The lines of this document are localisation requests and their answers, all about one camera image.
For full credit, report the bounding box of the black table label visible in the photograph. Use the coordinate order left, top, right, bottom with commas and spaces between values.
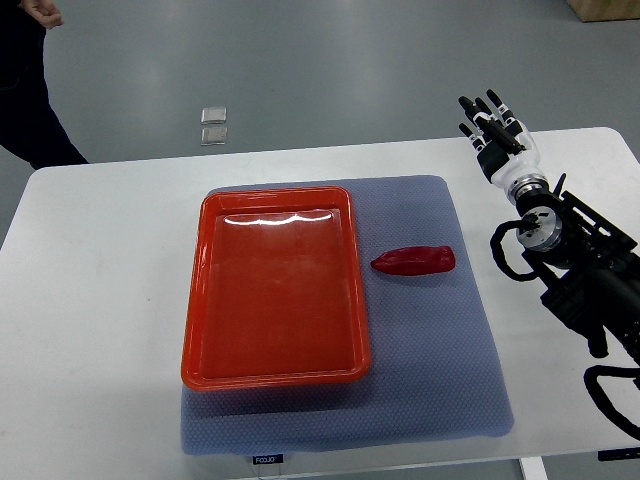
252, 454, 284, 465

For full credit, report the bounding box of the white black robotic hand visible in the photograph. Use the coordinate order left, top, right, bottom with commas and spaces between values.
458, 89, 549, 210

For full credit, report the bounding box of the white table leg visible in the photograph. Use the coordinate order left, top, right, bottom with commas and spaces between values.
519, 456, 548, 480

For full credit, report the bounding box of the cardboard box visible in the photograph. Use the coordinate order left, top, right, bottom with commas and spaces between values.
566, 0, 639, 22

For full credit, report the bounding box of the upper silver floor plate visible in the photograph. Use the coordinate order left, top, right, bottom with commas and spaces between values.
200, 106, 227, 125

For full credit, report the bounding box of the red plastic tray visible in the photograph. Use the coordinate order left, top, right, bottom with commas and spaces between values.
181, 186, 371, 392

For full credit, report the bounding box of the person in dark clothes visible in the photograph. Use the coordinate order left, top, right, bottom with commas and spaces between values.
1, 1, 87, 170

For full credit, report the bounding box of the black looped cable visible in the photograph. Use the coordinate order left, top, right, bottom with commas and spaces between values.
583, 364, 640, 442

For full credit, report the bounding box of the black table control panel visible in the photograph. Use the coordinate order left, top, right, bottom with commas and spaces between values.
597, 447, 640, 462

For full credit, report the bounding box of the silver floor plate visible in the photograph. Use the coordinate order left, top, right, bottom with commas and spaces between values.
201, 126, 228, 146
200, 106, 227, 125

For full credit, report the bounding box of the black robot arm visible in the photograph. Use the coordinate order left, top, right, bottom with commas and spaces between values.
502, 175, 639, 362

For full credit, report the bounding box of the red pepper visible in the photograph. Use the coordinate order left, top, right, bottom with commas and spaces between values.
370, 246, 456, 276

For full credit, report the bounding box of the blue-grey mesh mat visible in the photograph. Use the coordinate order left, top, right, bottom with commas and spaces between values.
181, 175, 513, 456

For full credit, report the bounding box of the lower silver floor plate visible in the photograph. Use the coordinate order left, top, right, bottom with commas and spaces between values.
201, 126, 228, 146

